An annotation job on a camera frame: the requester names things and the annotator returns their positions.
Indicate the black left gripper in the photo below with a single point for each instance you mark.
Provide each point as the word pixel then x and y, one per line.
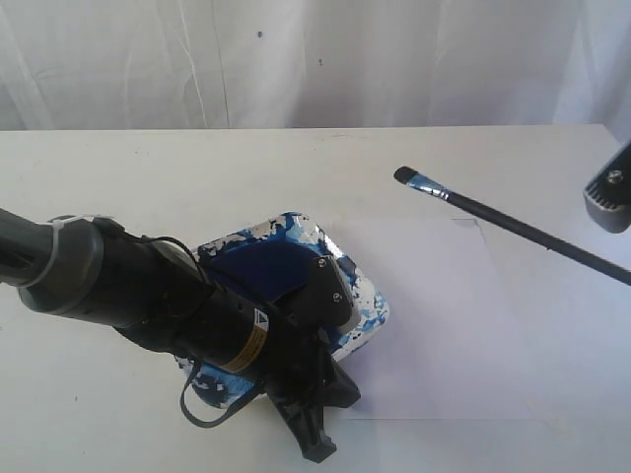
pixel 281 352

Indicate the white square paint-stained dish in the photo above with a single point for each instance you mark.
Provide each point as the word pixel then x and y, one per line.
pixel 265 263

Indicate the black paintbrush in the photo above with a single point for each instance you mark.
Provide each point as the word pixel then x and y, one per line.
pixel 411 178

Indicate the white paper sheet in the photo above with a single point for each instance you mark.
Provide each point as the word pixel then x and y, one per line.
pixel 451 348

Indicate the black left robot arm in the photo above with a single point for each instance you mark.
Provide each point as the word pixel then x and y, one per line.
pixel 92 269

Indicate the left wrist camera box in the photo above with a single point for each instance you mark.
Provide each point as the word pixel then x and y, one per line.
pixel 325 300

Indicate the white backdrop cloth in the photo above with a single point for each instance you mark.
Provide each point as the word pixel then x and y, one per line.
pixel 282 64

